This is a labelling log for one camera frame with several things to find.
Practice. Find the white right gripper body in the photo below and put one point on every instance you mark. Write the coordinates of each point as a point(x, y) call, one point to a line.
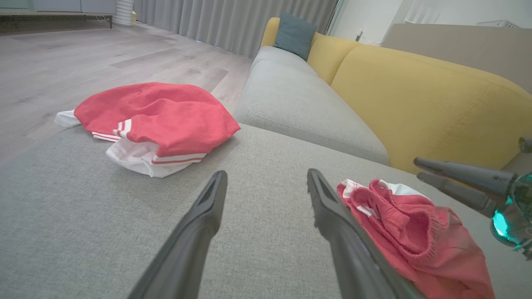
point(517, 216)

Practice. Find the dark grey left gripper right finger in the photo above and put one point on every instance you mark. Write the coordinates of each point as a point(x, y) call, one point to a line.
point(353, 257)

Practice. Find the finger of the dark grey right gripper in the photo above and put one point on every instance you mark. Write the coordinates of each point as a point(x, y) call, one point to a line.
point(465, 193)
point(478, 176)

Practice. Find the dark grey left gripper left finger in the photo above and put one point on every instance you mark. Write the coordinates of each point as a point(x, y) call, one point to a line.
point(187, 249)

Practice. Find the red shorts with elastic waistband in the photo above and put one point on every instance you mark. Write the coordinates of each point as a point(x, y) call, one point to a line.
point(424, 249)

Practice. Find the red shirt with white sleeves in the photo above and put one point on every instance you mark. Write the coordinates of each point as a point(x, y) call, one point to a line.
point(166, 116)

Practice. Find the large yellow backrest cushion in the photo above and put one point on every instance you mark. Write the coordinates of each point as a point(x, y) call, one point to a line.
point(436, 108)

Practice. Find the small yellow backrest cushion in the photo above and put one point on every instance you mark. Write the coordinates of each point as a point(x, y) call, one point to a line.
point(328, 58)

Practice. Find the teal throw pillow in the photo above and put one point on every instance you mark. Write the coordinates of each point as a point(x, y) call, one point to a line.
point(293, 35)

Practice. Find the grey pleated curtain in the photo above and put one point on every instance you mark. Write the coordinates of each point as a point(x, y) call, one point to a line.
point(228, 20)

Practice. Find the low cabinet with teal drawers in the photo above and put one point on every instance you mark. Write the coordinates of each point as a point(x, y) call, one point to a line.
point(54, 5)

